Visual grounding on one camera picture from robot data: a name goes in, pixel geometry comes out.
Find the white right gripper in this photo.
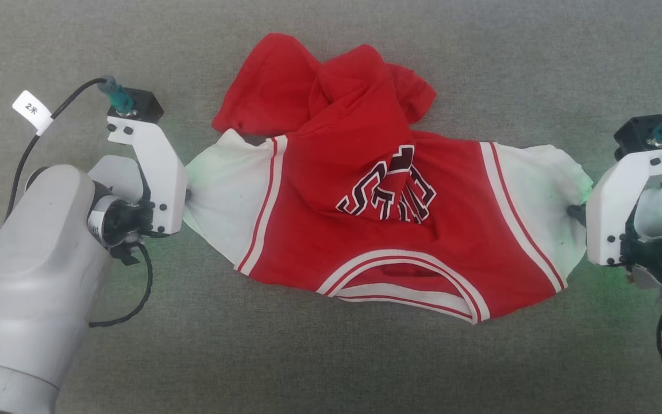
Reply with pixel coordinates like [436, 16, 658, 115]
[567, 147, 662, 267]

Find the white cable label tag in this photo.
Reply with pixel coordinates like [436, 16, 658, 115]
[11, 90, 55, 136]

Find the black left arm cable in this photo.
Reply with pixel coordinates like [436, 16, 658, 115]
[5, 76, 154, 329]

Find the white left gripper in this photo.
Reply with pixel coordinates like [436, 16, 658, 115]
[87, 115, 188, 237]

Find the red and white jersey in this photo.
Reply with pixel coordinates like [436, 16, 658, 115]
[183, 32, 594, 325]

